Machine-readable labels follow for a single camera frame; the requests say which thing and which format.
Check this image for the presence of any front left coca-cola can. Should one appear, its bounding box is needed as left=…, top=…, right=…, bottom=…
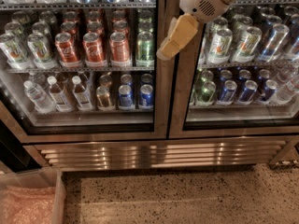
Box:
left=55, top=33, right=82, bottom=68

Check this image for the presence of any brown tea bottle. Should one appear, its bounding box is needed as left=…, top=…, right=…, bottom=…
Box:
left=48, top=76, right=74, bottom=112
left=72, top=76, right=94, bottom=111

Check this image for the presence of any front left 7up can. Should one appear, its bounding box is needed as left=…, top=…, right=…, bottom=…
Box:
left=0, top=34, right=30, bottom=70

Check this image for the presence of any right front coca-cola can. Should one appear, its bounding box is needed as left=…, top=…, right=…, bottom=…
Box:
left=109, top=32, right=132, bottom=67

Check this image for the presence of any pink bubble wrap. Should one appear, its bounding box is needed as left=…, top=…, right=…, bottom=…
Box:
left=0, top=186, right=55, bottom=224

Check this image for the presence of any blue pepsi can left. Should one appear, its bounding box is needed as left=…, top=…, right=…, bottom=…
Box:
left=119, top=85, right=135, bottom=110

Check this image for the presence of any right door water bottle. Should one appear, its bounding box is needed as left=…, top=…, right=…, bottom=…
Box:
left=275, top=75, right=299, bottom=105

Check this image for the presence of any clear plastic bin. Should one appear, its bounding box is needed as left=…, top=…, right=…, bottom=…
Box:
left=0, top=168, right=66, bottom=224

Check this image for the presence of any silver blue tall can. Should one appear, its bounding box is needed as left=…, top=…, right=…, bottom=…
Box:
left=257, top=23, right=290, bottom=63

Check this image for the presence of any blue can door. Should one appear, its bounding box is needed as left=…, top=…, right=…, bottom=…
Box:
left=257, top=79, right=278, bottom=105
left=217, top=80, right=237, bottom=104
left=237, top=80, right=258, bottom=105

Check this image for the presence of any gold soda can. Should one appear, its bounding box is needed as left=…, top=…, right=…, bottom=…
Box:
left=96, top=86, right=115, bottom=110

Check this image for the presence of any steel fridge bottom grille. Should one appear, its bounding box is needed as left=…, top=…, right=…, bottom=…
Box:
left=25, top=135, right=298, bottom=172

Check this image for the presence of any clear water bottle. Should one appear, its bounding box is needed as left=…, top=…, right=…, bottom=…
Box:
left=23, top=80, right=55, bottom=114

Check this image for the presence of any blue pepsi can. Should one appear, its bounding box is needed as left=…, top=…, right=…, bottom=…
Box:
left=119, top=85, right=135, bottom=110
left=139, top=84, right=153, bottom=109

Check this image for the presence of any green front soda can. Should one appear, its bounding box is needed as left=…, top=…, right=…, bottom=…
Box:
left=135, top=32, right=154, bottom=66

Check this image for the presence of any glass fridge door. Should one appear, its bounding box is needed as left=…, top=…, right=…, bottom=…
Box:
left=170, top=0, right=299, bottom=138
left=1, top=0, right=172, bottom=144

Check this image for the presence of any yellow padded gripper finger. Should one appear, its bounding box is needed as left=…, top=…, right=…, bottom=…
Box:
left=156, top=13, right=199, bottom=61

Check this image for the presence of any door 7up can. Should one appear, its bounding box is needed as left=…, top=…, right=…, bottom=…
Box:
left=207, top=28, right=233, bottom=63
left=231, top=26, right=262, bottom=63

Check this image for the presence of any blue pepsi can right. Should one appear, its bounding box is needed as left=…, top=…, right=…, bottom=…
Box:
left=139, top=84, right=153, bottom=109

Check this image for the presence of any green can right door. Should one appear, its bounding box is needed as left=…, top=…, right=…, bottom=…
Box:
left=196, top=81, right=216, bottom=105

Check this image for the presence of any middle front coca-cola can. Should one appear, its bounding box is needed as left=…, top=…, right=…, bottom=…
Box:
left=82, top=32, right=107, bottom=68

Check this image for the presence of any coca-cola can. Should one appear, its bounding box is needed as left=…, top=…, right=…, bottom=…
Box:
left=82, top=32, right=107, bottom=68
left=55, top=33, right=82, bottom=68
left=109, top=32, right=132, bottom=67

